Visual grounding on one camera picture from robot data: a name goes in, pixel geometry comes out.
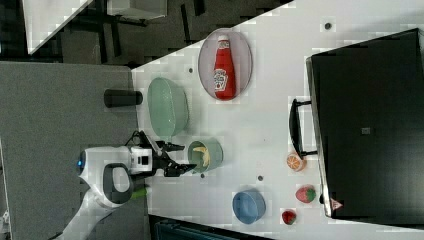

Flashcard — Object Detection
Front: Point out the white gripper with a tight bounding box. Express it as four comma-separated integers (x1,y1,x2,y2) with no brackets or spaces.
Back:
129,141,196,177

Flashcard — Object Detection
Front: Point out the yellow plush banana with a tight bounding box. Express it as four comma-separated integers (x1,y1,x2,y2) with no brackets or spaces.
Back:
193,147,210,167

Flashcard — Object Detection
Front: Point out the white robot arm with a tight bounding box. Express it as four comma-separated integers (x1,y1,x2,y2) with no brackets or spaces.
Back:
50,144,196,240

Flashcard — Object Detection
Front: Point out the green mug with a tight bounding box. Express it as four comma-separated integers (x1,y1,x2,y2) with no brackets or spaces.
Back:
187,138,224,173

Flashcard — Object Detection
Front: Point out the green perforated colander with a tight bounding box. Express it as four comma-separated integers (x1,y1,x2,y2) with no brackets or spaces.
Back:
147,77,189,140

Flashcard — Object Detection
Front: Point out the red ketchup bottle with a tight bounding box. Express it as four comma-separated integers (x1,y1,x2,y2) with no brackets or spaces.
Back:
213,35,237,100

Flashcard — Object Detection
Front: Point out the blue bowl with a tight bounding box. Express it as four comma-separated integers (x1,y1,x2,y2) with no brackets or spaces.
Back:
232,189,266,224

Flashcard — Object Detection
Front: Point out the orange slice toy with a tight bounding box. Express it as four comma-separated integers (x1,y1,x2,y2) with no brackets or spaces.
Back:
286,153,307,172

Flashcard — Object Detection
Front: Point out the pink round plate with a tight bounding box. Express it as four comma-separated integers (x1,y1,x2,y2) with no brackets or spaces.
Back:
198,28,253,99

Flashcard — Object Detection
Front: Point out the small red strawberry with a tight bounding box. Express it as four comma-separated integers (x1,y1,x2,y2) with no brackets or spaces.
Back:
282,210,297,225

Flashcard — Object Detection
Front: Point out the large red strawberry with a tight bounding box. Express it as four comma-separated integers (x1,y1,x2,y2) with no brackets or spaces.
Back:
295,185,316,204

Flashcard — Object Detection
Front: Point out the black toaster oven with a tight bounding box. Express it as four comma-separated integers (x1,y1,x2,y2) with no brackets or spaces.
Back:
306,28,424,229

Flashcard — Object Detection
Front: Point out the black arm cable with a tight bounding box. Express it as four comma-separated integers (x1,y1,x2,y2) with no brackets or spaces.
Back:
124,130,158,151

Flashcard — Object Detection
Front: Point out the black cylinder post upper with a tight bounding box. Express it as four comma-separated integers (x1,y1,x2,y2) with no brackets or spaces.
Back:
104,89,143,108

